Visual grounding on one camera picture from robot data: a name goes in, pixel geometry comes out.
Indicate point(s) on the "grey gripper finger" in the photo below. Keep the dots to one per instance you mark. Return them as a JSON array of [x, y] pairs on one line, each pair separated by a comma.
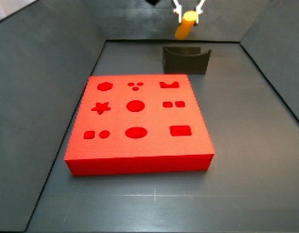
[[178, 10], [199, 10]]

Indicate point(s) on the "yellow oval cylinder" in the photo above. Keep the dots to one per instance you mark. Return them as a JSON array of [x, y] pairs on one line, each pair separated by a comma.
[[184, 27]]

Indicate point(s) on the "black curved fixture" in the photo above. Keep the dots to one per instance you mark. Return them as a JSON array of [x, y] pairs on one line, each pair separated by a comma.
[[186, 60]]

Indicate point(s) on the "red shape-sorter block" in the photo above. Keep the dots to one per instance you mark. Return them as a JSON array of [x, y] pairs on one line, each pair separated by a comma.
[[138, 125]]

